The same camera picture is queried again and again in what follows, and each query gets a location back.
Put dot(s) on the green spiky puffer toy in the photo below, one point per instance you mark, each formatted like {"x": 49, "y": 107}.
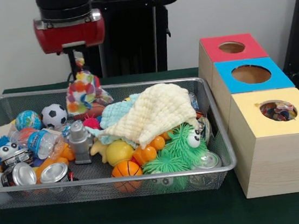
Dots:
{"x": 176, "y": 152}

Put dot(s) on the silver mesh bin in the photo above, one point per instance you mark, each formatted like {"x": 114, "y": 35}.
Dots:
{"x": 40, "y": 199}

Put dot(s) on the knotted polka dot cloth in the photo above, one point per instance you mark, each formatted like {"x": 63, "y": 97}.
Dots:
{"x": 84, "y": 92}

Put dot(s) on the brown toy football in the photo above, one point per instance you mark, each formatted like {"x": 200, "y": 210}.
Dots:
{"x": 97, "y": 110}

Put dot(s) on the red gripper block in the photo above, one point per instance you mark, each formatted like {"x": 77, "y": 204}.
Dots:
{"x": 71, "y": 34}

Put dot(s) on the cream yellow cloth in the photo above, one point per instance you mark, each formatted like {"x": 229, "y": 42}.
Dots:
{"x": 157, "y": 108}

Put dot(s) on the orange toy basketball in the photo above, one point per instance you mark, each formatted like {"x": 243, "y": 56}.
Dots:
{"x": 126, "y": 170}

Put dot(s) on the blue globe ball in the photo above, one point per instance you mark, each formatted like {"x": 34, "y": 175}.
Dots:
{"x": 28, "y": 120}

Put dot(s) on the black white soccer ball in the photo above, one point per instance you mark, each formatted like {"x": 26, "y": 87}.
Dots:
{"x": 54, "y": 115}

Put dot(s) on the orange plastic toy brick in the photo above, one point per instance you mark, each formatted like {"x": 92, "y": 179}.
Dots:
{"x": 146, "y": 152}

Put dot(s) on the silver toy robot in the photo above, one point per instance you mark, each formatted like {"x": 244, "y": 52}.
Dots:
{"x": 81, "y": 142}

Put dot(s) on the light blue cloth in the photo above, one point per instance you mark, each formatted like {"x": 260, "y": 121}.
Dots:
{"x": 114, "y": 111}

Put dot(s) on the robot pedestal with red flange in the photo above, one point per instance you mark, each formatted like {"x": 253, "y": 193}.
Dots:
{"x": 135, "y": 37}

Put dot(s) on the wooden three-hole box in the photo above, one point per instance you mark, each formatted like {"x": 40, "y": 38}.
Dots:
{"x": 275, "y": 162}

